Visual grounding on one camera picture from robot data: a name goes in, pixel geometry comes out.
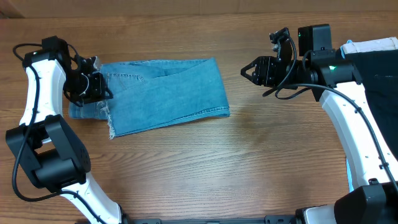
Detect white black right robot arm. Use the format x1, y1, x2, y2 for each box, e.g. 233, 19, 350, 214
241, 49, 397, 223

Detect black garment in pile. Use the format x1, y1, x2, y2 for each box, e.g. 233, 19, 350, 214
345, 50, 397, 151

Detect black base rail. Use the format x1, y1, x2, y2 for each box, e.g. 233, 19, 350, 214
129, 215, 301, 224

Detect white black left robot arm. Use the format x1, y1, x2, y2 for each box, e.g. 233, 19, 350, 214
6, 50, 129, 223

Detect light blue denim jeans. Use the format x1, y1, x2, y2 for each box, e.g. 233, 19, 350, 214
68, 58, 230, 138

